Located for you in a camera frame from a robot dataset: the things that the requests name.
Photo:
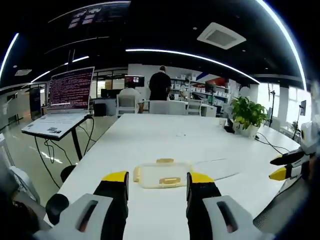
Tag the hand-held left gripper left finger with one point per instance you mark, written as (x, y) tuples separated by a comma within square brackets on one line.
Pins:
[(75, 215)]

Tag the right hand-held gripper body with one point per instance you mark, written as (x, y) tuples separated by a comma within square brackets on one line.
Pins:
[(308, 136)]

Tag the open silver laptop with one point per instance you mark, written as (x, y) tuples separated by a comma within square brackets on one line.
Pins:
[(67, 100)]

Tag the small black device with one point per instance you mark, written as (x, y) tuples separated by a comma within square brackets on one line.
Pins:
[(229, 129)]

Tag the black tripod stand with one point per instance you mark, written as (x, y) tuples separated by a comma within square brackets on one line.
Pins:
[(273, 105), (298, 120)]

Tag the ceiling air vent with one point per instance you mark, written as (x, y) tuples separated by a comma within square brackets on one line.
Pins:
[(221, 35)]

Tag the storage shelving with white bins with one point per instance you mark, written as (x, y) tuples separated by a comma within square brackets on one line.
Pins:
[(200, 87)]

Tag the clear box with yellow plastic buckle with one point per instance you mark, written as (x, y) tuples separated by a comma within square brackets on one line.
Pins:
[(162, 173)]

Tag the white office chair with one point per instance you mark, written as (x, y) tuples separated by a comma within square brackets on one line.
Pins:
[(194, 107), (127, 103), (166, 107)]

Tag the black wall monitor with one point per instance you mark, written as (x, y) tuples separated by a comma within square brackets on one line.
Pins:
[(134, 81)]

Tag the white plant pot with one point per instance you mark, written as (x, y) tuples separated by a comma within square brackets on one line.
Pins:
[(250, 131)]

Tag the dark roll-up banner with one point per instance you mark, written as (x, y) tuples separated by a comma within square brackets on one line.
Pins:
[(35, 102)]

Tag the black laptop stand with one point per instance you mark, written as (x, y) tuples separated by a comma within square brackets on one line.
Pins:
[(75, 140)]

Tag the ceiling light strip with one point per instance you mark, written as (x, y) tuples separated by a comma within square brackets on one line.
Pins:
[(195, 57), (287, 37), (7, 52), (57, 67)]

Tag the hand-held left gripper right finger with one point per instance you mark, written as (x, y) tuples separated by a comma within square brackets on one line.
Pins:
[(240, 215)]

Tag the green potted plant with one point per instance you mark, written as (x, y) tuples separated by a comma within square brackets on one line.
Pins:
[(247, 112)]

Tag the black bin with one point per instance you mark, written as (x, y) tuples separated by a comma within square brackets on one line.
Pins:
[(100, 110)]

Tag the black chair armrest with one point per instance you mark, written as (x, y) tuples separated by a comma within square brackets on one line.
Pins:
[(57, 208)]

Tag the grey mesh office chair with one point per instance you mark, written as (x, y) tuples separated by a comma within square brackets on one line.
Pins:
[(282, 207)]

